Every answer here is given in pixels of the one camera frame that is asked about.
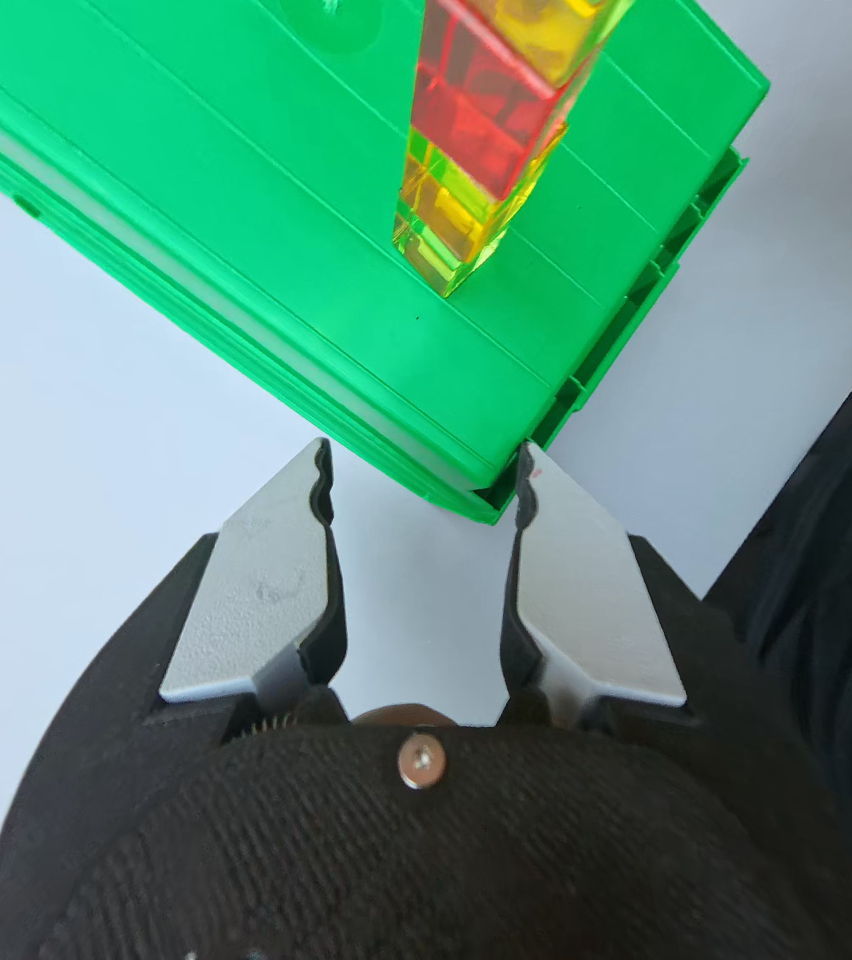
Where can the green plastic storage box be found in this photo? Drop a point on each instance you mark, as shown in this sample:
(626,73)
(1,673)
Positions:
(208,225)

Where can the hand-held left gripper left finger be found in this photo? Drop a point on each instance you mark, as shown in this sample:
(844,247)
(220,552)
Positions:
(261,592)

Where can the red transparent cube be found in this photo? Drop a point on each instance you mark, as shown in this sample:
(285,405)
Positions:
(493,120)

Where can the person's black clothing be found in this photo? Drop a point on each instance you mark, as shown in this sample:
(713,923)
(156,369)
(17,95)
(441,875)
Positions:
(831,540)

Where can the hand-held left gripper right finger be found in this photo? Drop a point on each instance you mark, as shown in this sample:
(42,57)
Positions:
(591,600)

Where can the lime transparent cube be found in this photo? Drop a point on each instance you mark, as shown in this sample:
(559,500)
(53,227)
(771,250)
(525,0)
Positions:
(445,259)

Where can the yellow transparent cube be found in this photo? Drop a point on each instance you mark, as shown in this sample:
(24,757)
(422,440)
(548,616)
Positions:
(463,195)
(553,37)

